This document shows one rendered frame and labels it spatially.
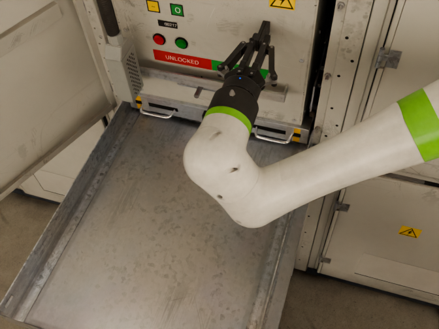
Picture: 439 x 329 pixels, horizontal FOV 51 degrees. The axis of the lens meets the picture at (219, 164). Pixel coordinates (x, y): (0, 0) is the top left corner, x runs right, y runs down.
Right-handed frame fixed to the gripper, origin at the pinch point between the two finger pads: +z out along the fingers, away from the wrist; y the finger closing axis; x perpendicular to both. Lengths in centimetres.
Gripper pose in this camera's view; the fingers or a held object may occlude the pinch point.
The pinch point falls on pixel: (262, 36)
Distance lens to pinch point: 105.2
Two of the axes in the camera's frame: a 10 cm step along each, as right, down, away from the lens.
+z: 3.0, -7.8, 5.5
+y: 9.5, 2.1, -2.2
